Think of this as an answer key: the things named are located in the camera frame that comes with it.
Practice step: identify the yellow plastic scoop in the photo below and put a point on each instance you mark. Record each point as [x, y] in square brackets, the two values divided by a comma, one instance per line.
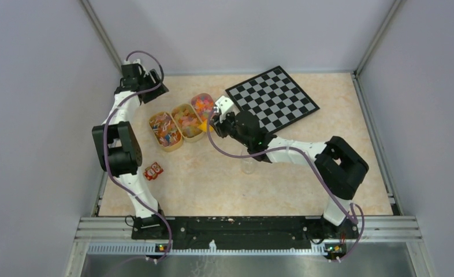
[205, 127]

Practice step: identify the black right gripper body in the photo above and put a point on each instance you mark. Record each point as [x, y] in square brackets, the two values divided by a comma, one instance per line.
[227, 127]

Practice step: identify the black white chessboard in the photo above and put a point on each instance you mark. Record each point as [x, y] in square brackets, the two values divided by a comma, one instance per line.
[274, 97]

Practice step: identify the cream tray with gummies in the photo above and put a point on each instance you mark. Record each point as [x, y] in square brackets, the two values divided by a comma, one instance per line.
[188, 122]

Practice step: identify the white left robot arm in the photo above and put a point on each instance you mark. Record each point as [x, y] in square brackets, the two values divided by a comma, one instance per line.
[118, 150]

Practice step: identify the red owl toy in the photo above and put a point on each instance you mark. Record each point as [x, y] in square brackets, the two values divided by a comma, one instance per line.
[153, 171]

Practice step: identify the clear glass jar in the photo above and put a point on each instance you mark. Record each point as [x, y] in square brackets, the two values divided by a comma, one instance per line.
[248, 165]

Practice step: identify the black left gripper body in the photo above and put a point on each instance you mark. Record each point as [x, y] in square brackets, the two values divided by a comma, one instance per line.
[147, 81]

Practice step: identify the yellow tray with lollipops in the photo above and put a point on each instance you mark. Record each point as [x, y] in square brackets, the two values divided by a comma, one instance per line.
[166, 132]

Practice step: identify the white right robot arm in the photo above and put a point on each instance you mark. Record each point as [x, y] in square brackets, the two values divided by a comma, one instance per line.
[336, 165]

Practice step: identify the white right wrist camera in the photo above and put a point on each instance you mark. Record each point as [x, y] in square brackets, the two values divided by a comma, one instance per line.
[223, 105]

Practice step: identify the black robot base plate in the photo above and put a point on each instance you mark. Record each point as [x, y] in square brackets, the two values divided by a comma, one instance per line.
[242, 232]

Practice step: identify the pink tray with candies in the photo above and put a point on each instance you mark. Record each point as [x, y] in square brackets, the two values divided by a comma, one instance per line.
[203, 104]

